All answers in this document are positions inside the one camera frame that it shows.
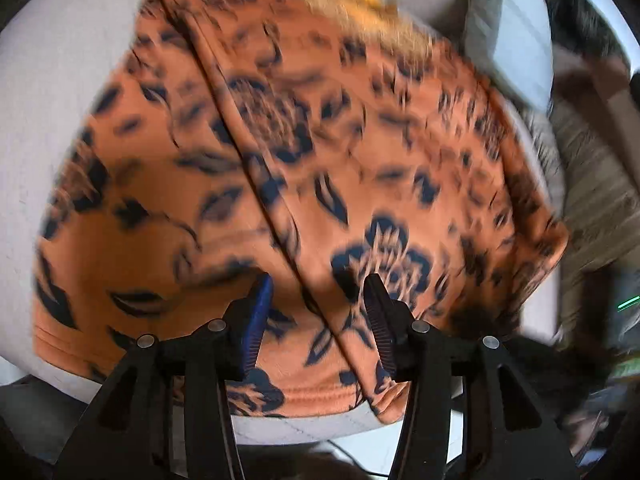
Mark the orange floral garment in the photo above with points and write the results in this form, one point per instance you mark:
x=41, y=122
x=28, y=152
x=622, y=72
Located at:
x=310, y=160

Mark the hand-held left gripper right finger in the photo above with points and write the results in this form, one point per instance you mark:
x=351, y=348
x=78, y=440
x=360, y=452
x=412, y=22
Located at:
x=376, y=310

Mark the white pillow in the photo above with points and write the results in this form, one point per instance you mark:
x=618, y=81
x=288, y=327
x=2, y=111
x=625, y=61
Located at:
x=510, y=30

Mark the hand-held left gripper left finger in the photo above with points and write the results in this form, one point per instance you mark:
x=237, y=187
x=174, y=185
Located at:
x=260, y=305

